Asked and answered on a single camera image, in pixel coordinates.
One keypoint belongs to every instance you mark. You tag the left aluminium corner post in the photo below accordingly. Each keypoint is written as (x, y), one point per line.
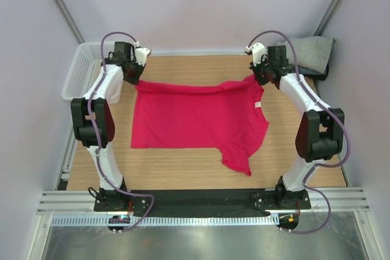
(69, 21)

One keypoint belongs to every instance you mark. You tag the aluminium frame rail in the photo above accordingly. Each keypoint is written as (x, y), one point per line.
(334, 199)

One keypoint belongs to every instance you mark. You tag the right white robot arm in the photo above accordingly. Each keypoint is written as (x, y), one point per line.
(319, 137)

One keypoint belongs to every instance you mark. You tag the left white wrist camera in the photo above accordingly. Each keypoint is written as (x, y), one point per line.
(141, 54)

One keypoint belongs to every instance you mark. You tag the grey folded t-shirt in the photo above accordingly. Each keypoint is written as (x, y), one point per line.
(313, 53)

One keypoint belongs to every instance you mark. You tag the dark blue folded t-shirt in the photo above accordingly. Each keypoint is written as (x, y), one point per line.
(314, 75)

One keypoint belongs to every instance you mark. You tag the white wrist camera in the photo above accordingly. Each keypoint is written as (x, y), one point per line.
(256, 50)
(141, 54)

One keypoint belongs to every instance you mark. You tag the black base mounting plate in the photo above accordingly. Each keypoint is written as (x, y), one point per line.
(200, 200)

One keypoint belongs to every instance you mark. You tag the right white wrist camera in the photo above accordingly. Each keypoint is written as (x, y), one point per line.
(256, 50)

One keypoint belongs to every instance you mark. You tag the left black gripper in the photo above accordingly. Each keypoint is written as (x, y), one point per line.
(141, 69)

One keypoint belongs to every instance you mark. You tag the white slotted cable duct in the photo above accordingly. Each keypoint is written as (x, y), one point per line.
(122, 221)

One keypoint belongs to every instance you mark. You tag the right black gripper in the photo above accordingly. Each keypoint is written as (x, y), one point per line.
(255, 69)

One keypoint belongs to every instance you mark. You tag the white plastic basket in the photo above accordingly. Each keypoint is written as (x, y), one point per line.
(84, 73)

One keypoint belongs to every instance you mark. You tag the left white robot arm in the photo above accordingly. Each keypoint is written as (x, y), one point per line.
(93, 122)

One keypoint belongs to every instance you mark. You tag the red t-shirt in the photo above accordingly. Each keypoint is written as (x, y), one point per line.
(227, 117)

